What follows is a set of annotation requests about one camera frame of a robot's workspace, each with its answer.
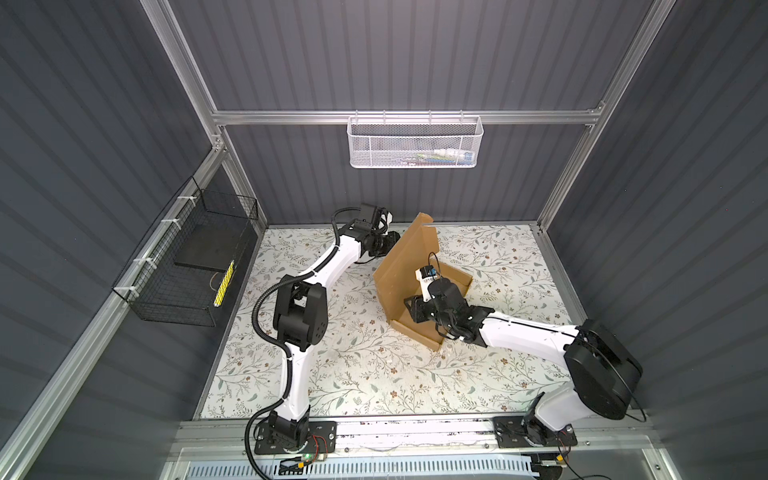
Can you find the left black corrugated cable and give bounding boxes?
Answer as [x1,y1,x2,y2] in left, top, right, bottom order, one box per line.
[242,206,361,480]

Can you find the brown cardboard box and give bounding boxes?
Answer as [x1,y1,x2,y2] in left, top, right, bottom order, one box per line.
[374,213,473,351]

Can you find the markers in white basket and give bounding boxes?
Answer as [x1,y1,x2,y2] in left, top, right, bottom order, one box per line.
[399,148,476,168]

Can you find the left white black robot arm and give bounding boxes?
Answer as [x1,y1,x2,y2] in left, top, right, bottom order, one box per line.
[273,203,399,423]

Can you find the white perforated cable tray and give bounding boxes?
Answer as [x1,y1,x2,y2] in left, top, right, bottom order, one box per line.
[179,454,541,480]

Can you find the yellow green striped tool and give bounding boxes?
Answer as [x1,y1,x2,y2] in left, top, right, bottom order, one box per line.
[213,261,235,308]

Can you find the black wire basket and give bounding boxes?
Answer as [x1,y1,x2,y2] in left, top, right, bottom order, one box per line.
[113,182,259,327]

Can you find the black foam pad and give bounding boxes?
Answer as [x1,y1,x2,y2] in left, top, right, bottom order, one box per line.
[174,225,241,273]

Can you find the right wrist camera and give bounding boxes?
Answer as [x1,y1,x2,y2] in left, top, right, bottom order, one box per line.
[415,265,439,302]

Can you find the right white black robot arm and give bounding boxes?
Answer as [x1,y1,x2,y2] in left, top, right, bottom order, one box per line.
[403,278,643,445]

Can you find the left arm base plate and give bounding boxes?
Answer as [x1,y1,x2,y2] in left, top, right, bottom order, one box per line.
[252,418,338,455]

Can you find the white wire mesh basket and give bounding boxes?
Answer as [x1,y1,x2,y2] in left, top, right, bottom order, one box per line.
[346,114,485,169]

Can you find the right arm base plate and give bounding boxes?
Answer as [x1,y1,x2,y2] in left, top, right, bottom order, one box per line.
[492,416,578,449]

